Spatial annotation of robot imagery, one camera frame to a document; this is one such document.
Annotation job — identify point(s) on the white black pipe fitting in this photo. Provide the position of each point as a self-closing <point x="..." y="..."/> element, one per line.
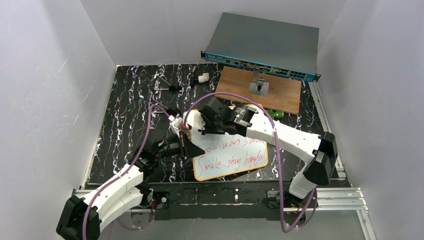
<point x="193" y="79"/>

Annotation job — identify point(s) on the brown wooden board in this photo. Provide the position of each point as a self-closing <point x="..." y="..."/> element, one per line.
<point x="283" y="93"/>

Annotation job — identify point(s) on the teal network switch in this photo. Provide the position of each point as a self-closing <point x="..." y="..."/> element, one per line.
<point x="271" y="47"/>

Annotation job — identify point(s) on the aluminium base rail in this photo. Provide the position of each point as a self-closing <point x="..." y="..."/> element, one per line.
<point x="236" y="200"/>

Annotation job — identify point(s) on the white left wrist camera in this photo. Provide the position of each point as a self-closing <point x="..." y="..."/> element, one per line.
<point x="175" y="124"/>

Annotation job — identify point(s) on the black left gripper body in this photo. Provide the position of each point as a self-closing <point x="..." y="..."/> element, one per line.
<point x="182" y="147"/>

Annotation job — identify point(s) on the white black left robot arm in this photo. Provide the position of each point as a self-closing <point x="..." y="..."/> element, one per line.
<point x="85" y="217"/>

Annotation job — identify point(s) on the orange framed whiteboard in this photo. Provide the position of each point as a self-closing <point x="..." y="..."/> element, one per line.
<point x="226" y="154"/>

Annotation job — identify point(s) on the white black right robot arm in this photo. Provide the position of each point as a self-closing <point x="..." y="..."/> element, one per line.
<point x="318" y="151"/>

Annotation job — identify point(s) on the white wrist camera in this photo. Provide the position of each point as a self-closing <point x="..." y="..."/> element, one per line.
<point x="193" y="119"/>
<point x="175" y="124"/>

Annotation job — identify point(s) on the grey metal bracket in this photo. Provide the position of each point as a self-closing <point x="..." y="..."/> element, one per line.
<point x="258" y="86"/>

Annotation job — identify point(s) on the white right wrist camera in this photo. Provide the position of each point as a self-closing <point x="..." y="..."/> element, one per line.
<point x="193" y="119"/>

